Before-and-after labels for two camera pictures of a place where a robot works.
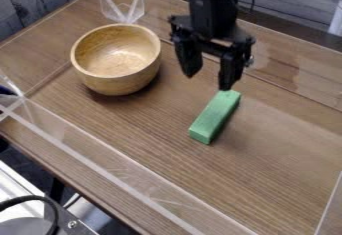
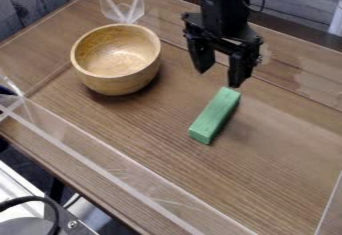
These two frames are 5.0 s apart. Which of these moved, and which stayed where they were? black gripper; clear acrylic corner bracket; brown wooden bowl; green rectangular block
Moved: black gripper
Stayed: green rectangular block; brown wooden bowl; clear acrylic corner bracket
